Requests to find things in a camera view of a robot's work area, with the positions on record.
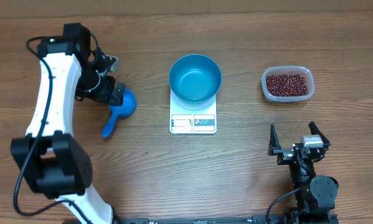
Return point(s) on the blue plastic scoop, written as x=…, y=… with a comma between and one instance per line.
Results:
x=125, y=110

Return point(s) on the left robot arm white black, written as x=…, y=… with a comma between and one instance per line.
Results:
x=73, y=67

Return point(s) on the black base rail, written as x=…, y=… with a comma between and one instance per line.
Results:
x=255, y=219

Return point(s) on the clear plastic container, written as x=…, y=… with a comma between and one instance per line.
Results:
x=279, y=70

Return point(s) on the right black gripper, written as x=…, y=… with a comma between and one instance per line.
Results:
x=286, y=154

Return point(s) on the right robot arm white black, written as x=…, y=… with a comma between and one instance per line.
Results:
x=314, y=194

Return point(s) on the red adzuki beans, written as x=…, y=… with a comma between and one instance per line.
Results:
x=286, y=85

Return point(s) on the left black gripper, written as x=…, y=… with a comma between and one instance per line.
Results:
x=107, y=94

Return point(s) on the white digital kitchen scale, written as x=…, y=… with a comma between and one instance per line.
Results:
x=186, y=118

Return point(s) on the teal blue bowl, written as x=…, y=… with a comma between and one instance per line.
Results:
x=195, y=78

